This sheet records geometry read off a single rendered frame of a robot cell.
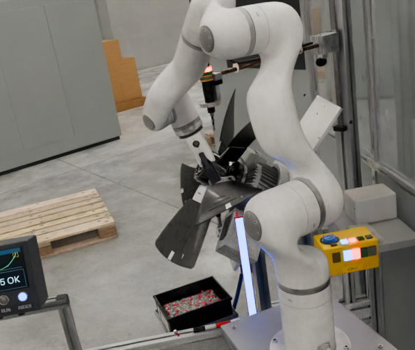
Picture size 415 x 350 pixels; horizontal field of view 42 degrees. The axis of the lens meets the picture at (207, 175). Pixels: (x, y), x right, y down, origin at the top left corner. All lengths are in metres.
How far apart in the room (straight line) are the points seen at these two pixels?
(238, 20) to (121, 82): 8.95
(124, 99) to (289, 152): 8.98
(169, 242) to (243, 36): 1.04
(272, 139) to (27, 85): 6.29
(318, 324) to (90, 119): 6.57
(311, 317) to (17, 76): 6.31
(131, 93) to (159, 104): 8.70
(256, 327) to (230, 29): 0.77
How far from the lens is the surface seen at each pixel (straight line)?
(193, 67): 1.38
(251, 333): 1.45
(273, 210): 1.10
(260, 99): 1.12
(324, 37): 2.16
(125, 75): 10.03
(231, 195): 1.69
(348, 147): 2.36
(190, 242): 1.91
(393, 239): 2.09
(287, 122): 1.13
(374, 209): 2.18
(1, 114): 7.21
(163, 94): 1.41
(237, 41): 1.10
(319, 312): 1.26
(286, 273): 1.21
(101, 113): 7.68
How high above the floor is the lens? 1.80
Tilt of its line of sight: 19 degrees down
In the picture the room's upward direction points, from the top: 9 degrees counter-clockwise
